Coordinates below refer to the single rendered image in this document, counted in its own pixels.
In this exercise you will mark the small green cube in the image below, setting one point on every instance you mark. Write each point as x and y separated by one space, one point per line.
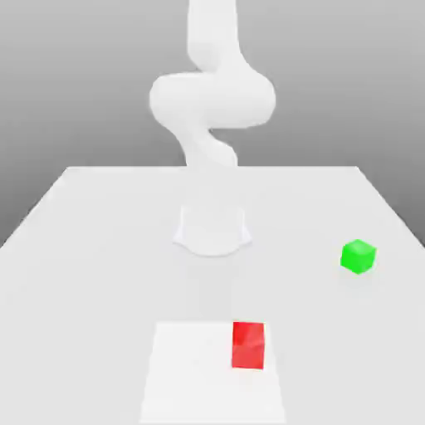
358 256

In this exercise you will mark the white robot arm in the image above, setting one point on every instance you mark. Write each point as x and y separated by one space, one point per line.
212 99

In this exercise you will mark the small red cube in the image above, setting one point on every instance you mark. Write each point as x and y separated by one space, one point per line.
248 345

